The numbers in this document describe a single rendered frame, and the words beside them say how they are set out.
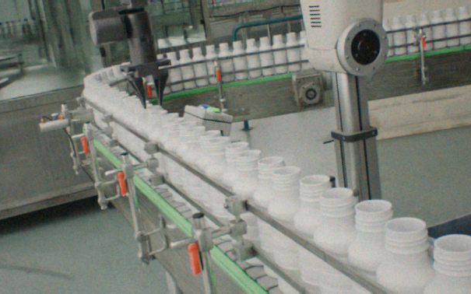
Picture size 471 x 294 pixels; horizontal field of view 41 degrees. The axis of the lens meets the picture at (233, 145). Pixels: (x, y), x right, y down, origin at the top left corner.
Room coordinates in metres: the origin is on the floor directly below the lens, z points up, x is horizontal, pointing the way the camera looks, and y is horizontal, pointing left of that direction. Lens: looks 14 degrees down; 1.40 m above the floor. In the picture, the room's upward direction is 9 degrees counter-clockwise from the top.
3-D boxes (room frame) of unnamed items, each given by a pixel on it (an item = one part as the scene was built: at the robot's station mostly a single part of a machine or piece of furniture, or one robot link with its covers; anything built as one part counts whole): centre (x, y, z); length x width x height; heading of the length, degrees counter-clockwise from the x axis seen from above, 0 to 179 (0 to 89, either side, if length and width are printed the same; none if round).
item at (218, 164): (0.98, 0.02, 1.08); 0.06 x 0.06 x 0.17
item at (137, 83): (1.37, 0.17, 1.22); 0.07 x 0.07 x 0.09; 20
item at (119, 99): (1.65, 0.27, 1.08); 0.06 x 0.06 x 0.17
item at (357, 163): (1.82, -0.36, 0.74); 0.11 x 0.11 x 0.40; 21
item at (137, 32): (1.37, 0.17, 1.35); 0.07 x 0.06 x 0.07; 111
